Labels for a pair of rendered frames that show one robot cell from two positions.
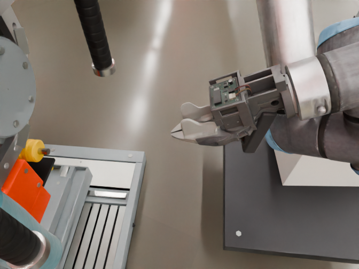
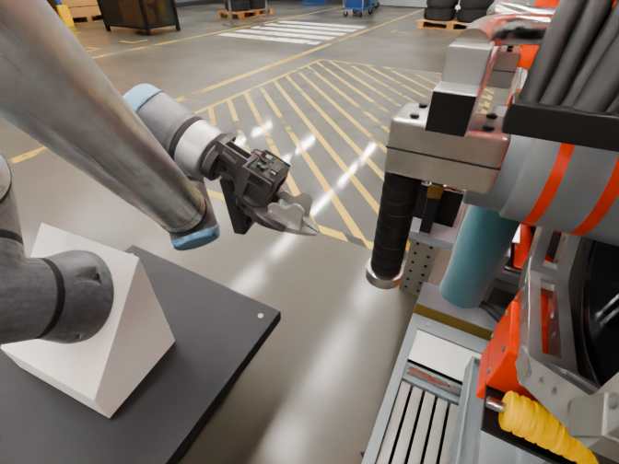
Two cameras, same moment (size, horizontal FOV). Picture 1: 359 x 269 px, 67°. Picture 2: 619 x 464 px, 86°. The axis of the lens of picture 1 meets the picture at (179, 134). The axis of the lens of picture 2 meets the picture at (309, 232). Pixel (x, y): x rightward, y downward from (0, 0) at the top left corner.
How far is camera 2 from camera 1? 0.74 m
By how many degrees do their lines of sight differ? 87
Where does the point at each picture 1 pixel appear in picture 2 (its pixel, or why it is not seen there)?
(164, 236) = (324, 425)
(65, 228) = (462, 452)
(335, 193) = not seen: hidden behind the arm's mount
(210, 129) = (286, 198)
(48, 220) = (485, 443)
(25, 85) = not seen: hidden behind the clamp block
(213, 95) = (279, 168)
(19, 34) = (595, 407)
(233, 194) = (236, 353)
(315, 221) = (183, 299)
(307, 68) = (205, 126)
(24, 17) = not seen: outside the picture
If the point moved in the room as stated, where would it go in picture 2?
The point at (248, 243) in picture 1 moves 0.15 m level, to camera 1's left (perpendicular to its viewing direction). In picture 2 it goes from (257, 305) to (306, 322)
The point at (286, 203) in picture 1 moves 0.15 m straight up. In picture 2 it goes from (191, 322) to (177, 284)
